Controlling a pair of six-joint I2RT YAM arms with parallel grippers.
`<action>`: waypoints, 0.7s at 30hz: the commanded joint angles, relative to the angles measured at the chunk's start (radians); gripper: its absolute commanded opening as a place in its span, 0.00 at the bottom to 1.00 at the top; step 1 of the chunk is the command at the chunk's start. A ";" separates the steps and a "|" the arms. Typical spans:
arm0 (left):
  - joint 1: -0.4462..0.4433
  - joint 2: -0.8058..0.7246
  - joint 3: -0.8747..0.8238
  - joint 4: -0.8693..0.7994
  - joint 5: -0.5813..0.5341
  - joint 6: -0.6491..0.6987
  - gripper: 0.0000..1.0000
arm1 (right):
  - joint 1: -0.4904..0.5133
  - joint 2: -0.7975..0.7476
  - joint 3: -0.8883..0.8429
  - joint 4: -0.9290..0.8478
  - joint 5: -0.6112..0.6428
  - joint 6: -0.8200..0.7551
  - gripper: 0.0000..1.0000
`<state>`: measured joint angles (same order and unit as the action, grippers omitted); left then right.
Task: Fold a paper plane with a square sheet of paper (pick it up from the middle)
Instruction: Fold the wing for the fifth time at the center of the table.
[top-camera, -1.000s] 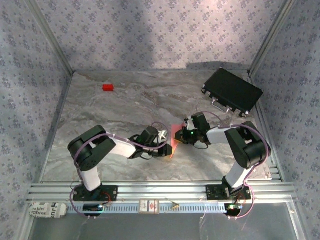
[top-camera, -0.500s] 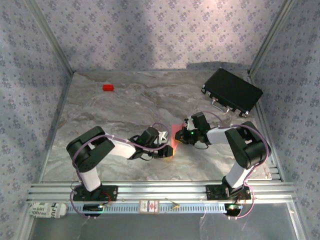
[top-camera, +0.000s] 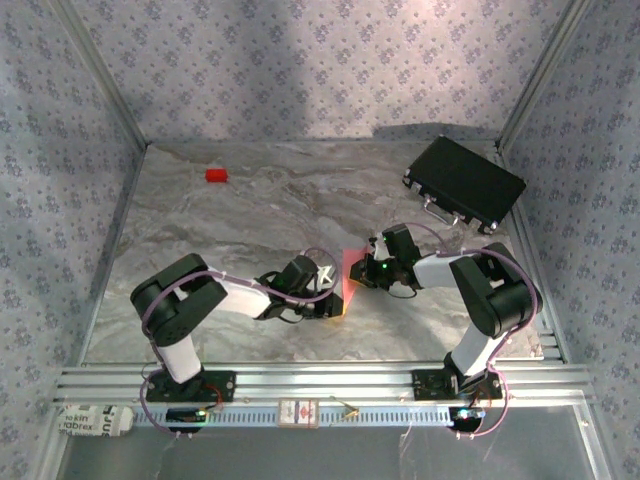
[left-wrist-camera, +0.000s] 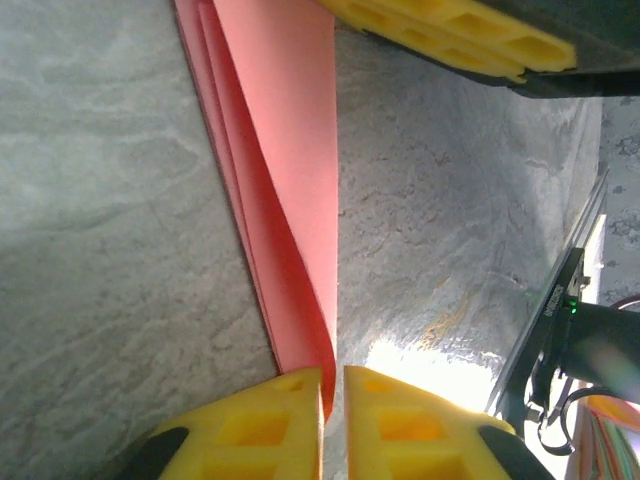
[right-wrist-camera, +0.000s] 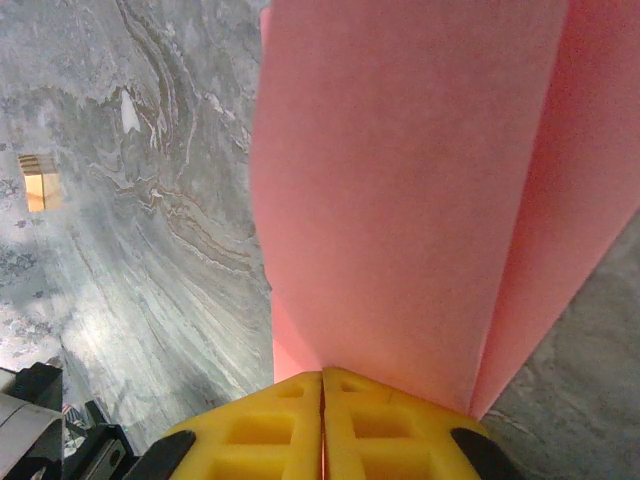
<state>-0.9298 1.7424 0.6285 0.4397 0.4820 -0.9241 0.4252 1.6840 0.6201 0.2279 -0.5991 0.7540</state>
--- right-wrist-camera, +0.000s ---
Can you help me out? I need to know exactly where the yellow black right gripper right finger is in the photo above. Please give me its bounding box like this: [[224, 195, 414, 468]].
[[322, 366, 522, 480]]

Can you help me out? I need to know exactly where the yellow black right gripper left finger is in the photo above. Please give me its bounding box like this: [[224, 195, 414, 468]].
[[127, 368, 324, 480]]

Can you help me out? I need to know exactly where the pink cloth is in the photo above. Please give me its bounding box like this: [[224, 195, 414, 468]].
[[249, 0, 640, 422]]

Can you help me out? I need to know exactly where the small wooden block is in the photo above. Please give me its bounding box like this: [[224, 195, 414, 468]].
[[17, 153, 64, 214]]

